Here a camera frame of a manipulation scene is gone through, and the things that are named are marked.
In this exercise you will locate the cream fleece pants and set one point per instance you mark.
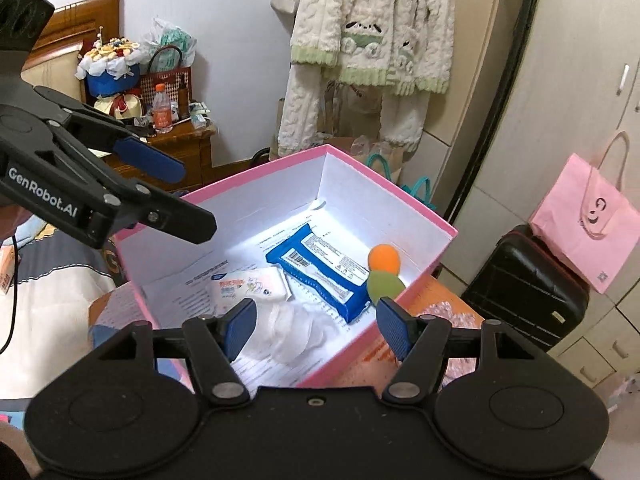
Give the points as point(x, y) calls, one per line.
point(300, 115)

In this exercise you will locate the wooden nightstand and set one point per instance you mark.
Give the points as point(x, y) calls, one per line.
point(190, 145)

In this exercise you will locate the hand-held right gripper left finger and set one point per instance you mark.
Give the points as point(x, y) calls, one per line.
point(240, 325)

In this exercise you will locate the cream fleece cardigan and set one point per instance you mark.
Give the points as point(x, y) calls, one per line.
point(380, 20)

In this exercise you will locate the plastic bag with green pack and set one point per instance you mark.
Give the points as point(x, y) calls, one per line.
point(172, 42)

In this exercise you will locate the checked basket bag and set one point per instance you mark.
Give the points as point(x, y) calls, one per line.
point(165, 82)

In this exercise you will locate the wooden headboard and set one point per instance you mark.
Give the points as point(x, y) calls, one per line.
point(75, 25)

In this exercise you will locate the blue wet wipes pack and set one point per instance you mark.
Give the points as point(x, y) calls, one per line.
point(320, 265)

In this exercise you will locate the pink storage box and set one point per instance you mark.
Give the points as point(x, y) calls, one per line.
point(360, 190)

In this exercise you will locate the orange drink bottle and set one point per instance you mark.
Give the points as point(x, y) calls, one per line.
point(162, 112)

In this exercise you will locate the patchwork tablecloth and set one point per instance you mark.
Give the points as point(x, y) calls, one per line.
point(115, 310)

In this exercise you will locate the black suitcase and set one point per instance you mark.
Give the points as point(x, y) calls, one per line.
point(520, 290)

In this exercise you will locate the brown paper bag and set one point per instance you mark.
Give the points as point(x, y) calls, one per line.
point(350, 105)

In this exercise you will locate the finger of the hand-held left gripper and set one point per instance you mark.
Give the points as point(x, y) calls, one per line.
point(170, 217)
point(150, 160)

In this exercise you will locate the tall beige cabinet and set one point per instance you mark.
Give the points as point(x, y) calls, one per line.
point(475, 35)

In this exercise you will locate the striped plush blanket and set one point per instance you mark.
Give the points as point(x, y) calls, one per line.
point(50, 300)

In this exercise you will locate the small brown bottle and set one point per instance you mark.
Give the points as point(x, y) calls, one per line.
point(183, 102)

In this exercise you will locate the black clothes rack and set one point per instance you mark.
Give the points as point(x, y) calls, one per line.
point(505, 85)

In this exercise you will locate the orange soft ball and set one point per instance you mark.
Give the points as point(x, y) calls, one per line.
point(384, 259)

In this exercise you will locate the flower bouquet blue wrap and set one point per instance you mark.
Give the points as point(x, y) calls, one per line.
point(110, 75)

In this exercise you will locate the beige wardrobe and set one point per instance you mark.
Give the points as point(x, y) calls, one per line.
point(575, 85)

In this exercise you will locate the white tissue pack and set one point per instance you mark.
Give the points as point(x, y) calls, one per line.
point(250, 285)

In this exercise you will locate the pink tote bag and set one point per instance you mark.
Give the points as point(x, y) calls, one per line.
point(585, 230)

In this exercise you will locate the pink floral cloth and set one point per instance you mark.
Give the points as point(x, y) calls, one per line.
point(445, 312)

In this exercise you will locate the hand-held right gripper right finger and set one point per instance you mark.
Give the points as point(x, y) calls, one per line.
point(395, 327)

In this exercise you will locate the white printed paper sheet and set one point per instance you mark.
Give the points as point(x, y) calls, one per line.
point(200, 275)

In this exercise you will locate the green ball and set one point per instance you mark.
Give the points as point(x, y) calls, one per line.
point(385, 287)

